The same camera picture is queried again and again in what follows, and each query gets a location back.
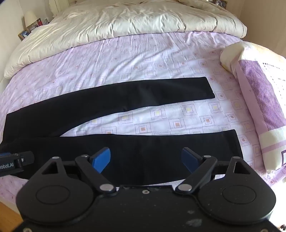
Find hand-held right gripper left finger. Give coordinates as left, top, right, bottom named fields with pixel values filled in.
left=33, top=147, right=117, bottom=197

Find black pants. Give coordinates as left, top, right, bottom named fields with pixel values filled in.
left=0, top=77, right=244, bottom=186

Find pink square-patterned bed sheet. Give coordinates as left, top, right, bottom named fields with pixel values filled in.
left=0, top=30, right=286, bottom=215

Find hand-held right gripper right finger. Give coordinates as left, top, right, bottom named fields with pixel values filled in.
left=175, top=147, right=262, bottom=195

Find cream duvet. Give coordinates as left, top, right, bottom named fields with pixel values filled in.
left=4, top=0, right=248, bottom=79

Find small photo frame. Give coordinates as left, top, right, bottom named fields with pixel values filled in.
left=18, top=29, right=31, bottom=41

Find purple and cream patterned pillow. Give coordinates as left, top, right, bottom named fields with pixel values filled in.
left=220, top=41, right=286, bottom=174

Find picture frames on shelf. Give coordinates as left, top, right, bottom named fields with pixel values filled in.
left=209, top=0, right=228, bottom=9

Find white table lamp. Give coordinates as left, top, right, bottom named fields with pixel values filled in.
left=24, top=11, right=37, bottom=29

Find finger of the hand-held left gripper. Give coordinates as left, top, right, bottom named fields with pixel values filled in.
left=0, top=151, right=34, bottom=167

